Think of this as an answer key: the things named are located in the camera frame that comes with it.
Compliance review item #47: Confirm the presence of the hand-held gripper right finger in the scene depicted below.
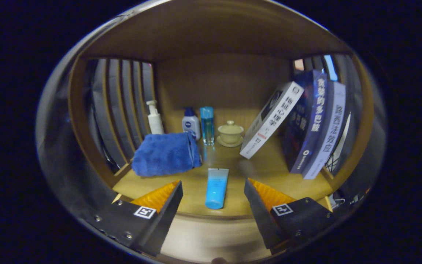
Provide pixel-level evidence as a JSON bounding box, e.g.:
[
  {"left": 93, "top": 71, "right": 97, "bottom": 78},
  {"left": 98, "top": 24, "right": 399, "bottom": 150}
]
[{"left": 244, "top": 178, "right": 338, "bottom": 255}]

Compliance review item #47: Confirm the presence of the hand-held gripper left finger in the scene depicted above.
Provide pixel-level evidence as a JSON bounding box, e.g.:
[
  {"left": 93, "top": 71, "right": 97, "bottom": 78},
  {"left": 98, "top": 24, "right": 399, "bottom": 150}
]
[{"left": 83, "top": 180, "right": 183, "bottom": 257}]

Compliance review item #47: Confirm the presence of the wooden drawer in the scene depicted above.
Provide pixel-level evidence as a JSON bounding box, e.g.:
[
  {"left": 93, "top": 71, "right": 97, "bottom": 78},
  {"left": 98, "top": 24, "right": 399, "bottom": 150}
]
[{"left": 160, "top": 214, "right": 272, "bottom": 264}]

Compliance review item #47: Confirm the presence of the blue squeeze tube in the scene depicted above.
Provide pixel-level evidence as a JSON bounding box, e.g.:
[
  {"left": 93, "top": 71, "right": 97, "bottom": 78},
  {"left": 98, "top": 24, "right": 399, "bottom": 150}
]
[{"left": 205, "top": 168, "right": 229, "bottom": 210}]

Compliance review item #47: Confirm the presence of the wooden countertop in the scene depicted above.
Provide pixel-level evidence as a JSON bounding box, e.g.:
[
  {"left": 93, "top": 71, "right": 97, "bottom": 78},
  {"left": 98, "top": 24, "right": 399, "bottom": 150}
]
[{"left": 112, "top": 106, "right": 334, "bottom": 219}]

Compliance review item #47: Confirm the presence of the wooden cabinet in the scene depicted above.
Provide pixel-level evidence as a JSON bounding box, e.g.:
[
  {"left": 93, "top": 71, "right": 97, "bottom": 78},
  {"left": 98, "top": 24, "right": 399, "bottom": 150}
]
[{"left": 37, "top": 0, "right": 385, "bottom": 263}]

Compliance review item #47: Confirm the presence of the folded blue towel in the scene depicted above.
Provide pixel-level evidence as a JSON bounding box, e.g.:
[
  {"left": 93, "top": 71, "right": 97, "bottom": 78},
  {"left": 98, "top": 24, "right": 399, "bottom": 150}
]
[{"left": 131, "top": 132, "right": 202, "bottom": 177}]

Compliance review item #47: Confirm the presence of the beige lidded teacup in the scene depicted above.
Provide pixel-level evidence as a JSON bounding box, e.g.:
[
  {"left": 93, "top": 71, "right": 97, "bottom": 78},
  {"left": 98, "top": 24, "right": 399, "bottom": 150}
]
[{"left": 217, "top": 120, "right": 244, "bottom": 147}]

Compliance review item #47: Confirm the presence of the white lotion bottle blue cap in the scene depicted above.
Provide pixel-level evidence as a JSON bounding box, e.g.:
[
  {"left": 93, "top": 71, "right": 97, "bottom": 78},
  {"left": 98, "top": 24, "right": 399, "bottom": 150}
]
[{"left": 181, "top": 107, "right": 201, "bottom": 141}]

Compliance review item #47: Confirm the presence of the white pump bottle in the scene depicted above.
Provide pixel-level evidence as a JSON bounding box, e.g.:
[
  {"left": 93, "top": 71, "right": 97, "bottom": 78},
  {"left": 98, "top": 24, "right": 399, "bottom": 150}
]
[{"left": 146, "top": 100, "right": 164, "bottom": 135}]

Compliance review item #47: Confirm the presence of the white book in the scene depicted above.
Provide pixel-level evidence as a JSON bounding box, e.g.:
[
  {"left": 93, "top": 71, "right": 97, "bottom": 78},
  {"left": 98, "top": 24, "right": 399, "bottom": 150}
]
[{"left": 240, "top": 81, "right": 304, "bottom": 160}]

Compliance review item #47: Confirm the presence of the clear blue bottle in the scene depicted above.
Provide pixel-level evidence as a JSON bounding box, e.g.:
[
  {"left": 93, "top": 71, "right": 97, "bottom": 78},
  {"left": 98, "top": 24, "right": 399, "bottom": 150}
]
[{"left": 200, "top": 106, "right": 214, "bottom": 146}]

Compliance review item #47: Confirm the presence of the dark blue book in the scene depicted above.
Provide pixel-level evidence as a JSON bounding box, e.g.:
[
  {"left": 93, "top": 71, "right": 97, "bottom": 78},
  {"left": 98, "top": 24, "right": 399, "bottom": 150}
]
[{"left": 284, "top": 70, "right": 328, "bottom": 174}]

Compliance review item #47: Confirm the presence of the lavender book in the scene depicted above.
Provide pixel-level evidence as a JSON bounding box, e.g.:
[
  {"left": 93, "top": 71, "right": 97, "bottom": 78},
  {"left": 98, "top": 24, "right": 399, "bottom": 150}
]
[{"left": 303, "top": 81, "right": 346, "bottom": 180}]

